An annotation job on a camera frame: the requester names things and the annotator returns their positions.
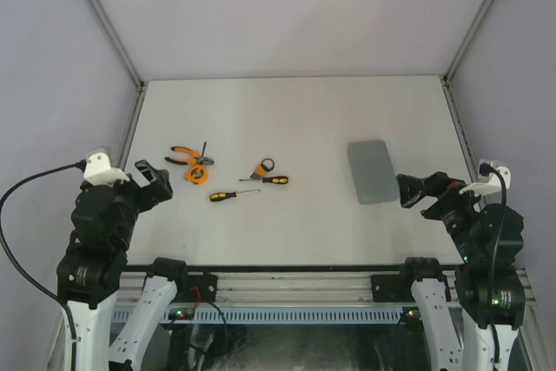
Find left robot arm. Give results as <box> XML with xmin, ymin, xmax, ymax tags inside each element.
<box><xmin>56</xmin><ymin>160</ymin><xmax>190</xmax><ymax>370</ymax></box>

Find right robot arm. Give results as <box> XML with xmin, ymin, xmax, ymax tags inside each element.
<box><xmin>396</xmin><ymin>162</ymin><xmax>526</xmax><ymax>370</ymax></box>

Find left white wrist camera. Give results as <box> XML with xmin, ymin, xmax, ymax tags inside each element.
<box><xmin>83</xmin><ymin>147</ymin><xmax>130</xmax><ymax>186</ymax></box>

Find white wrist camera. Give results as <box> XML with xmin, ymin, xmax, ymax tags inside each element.
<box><xmin>83</xmin><ymin>147</ymin><xmax>130</xmax><ymax>186</ymax></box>
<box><xmin>459</xmin><ymin>159</ymin><xmax>511</xmax><ymax>196</ymax></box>

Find grey plastic tool case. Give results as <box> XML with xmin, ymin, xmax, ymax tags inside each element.
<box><xmin>347</xmin><ymin>140</ymin><xmax>400</xmax><ymax>205</ymax></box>

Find aluminium front rail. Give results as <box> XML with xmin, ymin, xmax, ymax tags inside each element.
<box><xmin>113</xmin><ymin>269</ymin><xmax>535</xmax><ymax>305</ymax></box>

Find left camera black cable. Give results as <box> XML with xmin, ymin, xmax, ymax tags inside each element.
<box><xmin>0</xmin><ymin>161</ymin><xmax>88</xmax><ymax>371</ymax></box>

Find right aluminium frame post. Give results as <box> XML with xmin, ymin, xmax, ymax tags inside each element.
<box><xmin>442</xmin><ymin>0</ymin><xmax>522</xmax><ymax>85</ymax></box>

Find slotted grey cable duct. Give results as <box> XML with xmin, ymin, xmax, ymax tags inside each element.
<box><xmin>110</xmin><ymin>306</ymin><xmax>409</xmax><ymax>325</ymax></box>

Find aluminium frame post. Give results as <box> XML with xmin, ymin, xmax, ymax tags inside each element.
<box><xmin>84</xmin><ymin>0</ymin><xmax>144</xmax><ymax>90</ymax></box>
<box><xmin>442</xmin><ymin>0</ymin><xmax>522</xmax><ymax>85</ymax></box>

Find hex key set orange holder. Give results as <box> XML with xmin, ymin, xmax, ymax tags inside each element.
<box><xmin>249</xmin><ymin>158</ymin><xmax>275</xmax><ymax>180</ymax></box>

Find upper black yellow screwdriver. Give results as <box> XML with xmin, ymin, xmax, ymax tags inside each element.
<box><xmin>240</xmin><ymin>176</ymin><xmax>289</xmax><ymax>185</ymax></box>

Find orange tape measure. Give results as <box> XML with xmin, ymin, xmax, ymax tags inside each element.
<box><xmin>184</xmin><ymin>164</ymin><xmax>209</xmax><ymax>185</ymax></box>

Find lower black yellow screwdriver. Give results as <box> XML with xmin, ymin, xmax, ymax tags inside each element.
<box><xmin>209</xmin><ymin>189</ymin><xmax>260</xmax><ymax>202</ymax></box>

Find left aluminium frame post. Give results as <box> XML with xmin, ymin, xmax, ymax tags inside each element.
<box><xmin>84</xmin><ymin>0</ymin><xmax>144</xmax><ymax>90</ymax></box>

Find black yellow screwdriver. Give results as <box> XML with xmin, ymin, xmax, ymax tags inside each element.
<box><xmin>209</xmin><ymin>189</ymin><xmax>260</xmax><ymax>202</ymax></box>
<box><xmin>240</xmin><ymin>176</ymin><xmax>289</xmax><ymax>185</ymax></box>

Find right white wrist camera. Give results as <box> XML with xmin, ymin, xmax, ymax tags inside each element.
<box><xmin>459</xmin><ymin>159</ymin><xmax>511</xmax><ymax>196</ymax></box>

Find orange handled pliers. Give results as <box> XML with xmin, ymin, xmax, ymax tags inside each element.
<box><xmin>164</xmin><ymin>146</ymin><xmax>215</xmax><ymax>166</ymax></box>

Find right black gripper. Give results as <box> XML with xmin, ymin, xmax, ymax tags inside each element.
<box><xmin>398</xmin><ymin>169</ymin><xmax>492</xmax><ymax>261</ymax></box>

